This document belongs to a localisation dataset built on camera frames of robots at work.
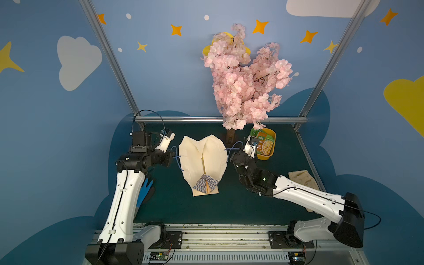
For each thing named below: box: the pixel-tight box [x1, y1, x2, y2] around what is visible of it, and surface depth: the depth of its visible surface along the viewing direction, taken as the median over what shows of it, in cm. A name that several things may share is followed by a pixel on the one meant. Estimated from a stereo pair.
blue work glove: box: [136, 177, 154, 209], surface depth 88 cm
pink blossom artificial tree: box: [202, 23, 298, 143], surface depth 66 cm
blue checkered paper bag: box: [178, 134, 229, 197], surface depth 83 cm
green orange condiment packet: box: [250, 128, 275, 156], surface depth 105 cm
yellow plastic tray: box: [256, 126, 277, 161], surface depth 107 cm
